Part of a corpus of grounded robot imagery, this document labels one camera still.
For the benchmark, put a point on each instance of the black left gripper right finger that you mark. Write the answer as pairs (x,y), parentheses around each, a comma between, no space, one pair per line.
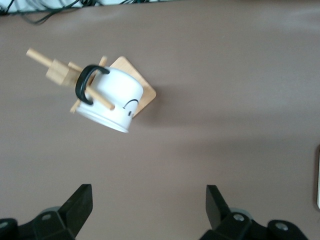
(225,217)

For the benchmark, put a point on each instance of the wooden cup rack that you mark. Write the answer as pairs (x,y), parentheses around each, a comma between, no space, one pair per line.
(58,72)

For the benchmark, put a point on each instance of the brown table cover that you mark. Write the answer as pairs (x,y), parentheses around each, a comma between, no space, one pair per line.
(200,100)

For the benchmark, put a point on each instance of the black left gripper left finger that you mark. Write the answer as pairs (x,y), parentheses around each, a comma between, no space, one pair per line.
(65,215)

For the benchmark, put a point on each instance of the cream rectangular tray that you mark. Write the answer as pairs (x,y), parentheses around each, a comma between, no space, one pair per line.
(318,177)

